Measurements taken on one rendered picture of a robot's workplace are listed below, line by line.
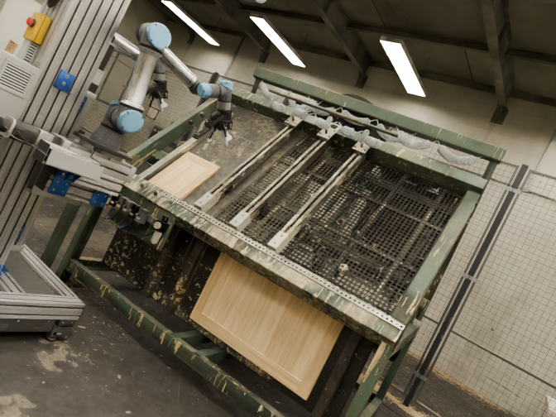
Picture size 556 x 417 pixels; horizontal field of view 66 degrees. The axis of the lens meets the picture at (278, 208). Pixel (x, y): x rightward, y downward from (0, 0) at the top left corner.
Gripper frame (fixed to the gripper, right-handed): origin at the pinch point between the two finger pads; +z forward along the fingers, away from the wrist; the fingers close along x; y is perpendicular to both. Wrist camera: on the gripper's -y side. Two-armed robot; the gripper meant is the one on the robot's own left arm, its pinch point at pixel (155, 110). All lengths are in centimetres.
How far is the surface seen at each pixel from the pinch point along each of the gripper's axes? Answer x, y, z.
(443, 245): -187, 65, 33
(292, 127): -52, 83, 3
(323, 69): 273, 563, 9
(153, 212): -37, -23, 55
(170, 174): -17.3, 3.0, 40.1
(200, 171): -31, 18, 36
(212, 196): -61, 3, 40
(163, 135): 18.8, 20.5, 24.3
